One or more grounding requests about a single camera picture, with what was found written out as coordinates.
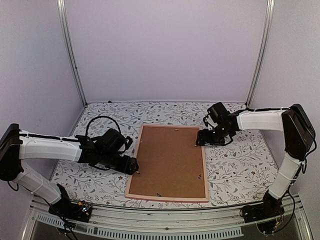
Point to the aluminium corner post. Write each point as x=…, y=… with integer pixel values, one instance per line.
x=270, y=4
x=62, y=12

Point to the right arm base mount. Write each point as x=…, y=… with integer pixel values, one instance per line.
x=262, y=211

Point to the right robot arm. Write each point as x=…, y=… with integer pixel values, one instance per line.
x=298, y=134

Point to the aluminium front rail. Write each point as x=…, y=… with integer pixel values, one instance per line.
x=292, y=225

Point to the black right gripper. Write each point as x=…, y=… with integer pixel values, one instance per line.
x=204, y=138

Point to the perforated metal strip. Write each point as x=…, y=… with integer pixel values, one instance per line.
x=130, y=224

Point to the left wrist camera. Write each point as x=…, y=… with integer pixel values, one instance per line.
x=113, y=142

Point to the pink wooden picture frame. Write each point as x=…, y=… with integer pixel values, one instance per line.
x=170, y=198

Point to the brown fibreboard backing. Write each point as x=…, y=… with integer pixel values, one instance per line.
x=170, y=162

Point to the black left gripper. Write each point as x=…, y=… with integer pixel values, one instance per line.
x=130, y=170

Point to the left aluminium corner post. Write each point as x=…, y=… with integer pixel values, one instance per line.
x=62, y=12

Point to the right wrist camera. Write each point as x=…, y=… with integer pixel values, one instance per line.
x=217, y=112

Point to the right aluminium corner post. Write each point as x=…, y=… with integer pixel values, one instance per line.
x=270, y=4

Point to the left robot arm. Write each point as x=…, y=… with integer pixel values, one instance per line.
x=17, y=145

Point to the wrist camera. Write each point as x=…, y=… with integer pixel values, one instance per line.
x=217, y=112
x=113, y=142

